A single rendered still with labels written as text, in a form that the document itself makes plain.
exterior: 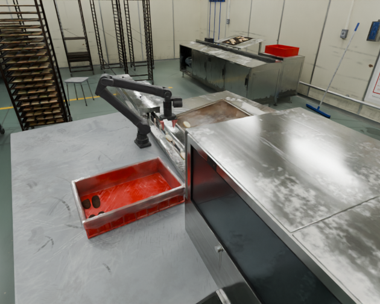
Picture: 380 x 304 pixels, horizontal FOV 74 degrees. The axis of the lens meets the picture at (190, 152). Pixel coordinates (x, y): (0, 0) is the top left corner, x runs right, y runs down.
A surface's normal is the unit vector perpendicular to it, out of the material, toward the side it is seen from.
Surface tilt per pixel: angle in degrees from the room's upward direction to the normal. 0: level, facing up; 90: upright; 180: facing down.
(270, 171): 0
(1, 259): 0
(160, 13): 90
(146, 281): 0
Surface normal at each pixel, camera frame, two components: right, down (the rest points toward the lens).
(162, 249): 0.00, -0.86
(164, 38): 0.41, 0.46
